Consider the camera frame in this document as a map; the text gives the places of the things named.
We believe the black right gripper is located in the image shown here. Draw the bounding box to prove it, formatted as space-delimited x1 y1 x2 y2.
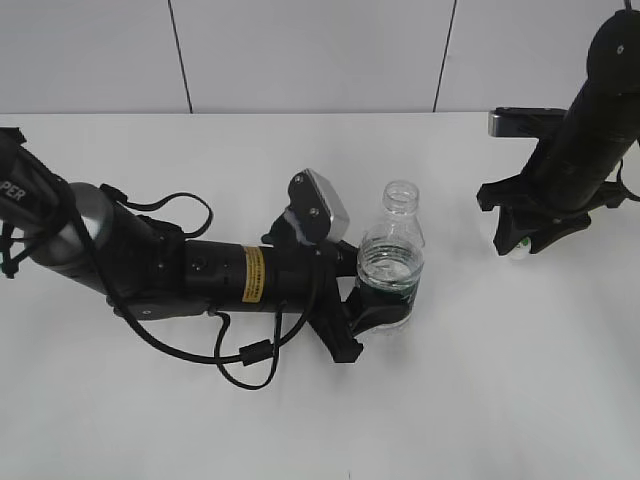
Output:
476 170 625 256

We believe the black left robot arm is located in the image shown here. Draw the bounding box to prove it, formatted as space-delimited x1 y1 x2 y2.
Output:
1 127 415 363

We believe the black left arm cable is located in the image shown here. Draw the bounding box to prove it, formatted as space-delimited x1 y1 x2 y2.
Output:
0 182 321 390

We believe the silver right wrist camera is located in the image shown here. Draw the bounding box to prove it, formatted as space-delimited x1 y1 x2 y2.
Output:
488 107 567 139

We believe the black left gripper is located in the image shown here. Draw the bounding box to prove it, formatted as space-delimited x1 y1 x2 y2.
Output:
261 212 413 363

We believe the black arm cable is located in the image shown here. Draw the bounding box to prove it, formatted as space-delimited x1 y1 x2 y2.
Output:
0 182 321 390
614 134 640 204

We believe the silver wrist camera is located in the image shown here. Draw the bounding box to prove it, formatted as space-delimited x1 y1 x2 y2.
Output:
488 107 567 139
287 168 350 245

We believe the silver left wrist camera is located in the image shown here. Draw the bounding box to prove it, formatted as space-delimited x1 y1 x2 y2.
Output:
287 168 350 245

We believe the white green bottle cap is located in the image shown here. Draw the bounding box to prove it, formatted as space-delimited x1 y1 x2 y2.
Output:
507 237 531 260

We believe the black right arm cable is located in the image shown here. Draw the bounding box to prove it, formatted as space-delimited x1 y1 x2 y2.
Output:
614 134 640 204

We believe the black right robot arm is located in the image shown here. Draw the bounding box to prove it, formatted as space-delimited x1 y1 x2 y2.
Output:
476 6 639 256

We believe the clear Cestbon water bottle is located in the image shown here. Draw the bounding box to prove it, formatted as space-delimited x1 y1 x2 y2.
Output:
357 180 425 305

